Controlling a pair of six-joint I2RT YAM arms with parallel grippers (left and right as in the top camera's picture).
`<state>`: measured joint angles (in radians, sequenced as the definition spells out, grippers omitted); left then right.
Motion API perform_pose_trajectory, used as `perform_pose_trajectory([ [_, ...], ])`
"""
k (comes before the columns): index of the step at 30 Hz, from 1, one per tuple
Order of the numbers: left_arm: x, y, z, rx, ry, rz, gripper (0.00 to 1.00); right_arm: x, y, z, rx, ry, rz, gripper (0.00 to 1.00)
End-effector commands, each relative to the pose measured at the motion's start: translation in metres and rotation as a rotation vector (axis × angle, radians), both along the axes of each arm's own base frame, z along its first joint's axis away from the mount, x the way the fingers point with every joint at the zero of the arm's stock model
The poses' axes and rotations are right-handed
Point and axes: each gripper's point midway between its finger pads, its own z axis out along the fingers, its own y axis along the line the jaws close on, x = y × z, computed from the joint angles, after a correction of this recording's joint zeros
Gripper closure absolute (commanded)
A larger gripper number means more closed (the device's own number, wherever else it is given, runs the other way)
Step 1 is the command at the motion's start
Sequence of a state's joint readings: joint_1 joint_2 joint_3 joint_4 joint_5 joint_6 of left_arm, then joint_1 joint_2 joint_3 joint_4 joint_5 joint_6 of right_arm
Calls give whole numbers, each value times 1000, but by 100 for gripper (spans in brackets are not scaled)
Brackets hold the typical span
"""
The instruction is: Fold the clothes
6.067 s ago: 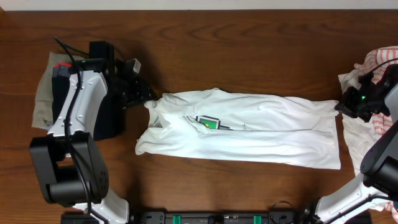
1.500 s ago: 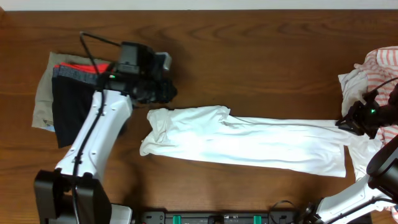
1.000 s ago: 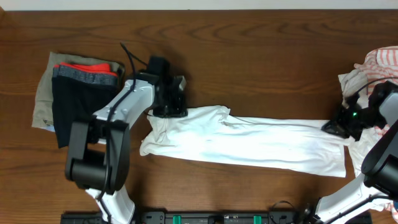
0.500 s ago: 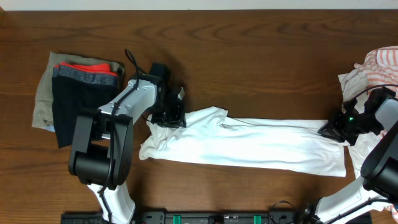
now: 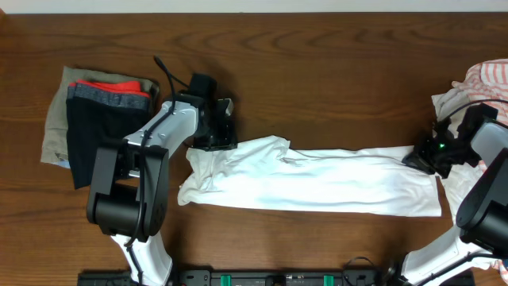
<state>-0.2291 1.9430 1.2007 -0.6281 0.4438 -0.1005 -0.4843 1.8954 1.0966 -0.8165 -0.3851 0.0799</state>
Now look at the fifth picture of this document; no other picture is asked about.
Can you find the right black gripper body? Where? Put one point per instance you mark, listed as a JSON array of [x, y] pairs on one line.
[[440, 156]]

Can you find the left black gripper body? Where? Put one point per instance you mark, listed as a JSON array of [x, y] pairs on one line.
[[215, 136]]

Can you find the white t-shirt with pixel logo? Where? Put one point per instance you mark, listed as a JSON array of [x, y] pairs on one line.
[[267, 174]]

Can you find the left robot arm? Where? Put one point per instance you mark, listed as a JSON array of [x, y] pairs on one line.
[[130, 182]]

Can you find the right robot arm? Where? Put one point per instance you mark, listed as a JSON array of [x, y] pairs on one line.
[[479, 235]]

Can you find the white garment in pile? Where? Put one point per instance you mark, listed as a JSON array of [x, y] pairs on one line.
[[458, 154]]

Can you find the red white striped garment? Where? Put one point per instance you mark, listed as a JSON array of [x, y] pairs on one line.
[[487, 80]]

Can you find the red folded garment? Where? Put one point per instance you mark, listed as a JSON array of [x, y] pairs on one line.
[[127, 88]]

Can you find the black boxer shorts grey waistband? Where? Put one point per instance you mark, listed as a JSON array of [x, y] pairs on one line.
[[95, 116]]

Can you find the khaki folded garment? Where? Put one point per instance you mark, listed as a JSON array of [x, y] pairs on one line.
[[54, 147]]

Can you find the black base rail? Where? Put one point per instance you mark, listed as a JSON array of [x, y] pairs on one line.
[[208, 278]]

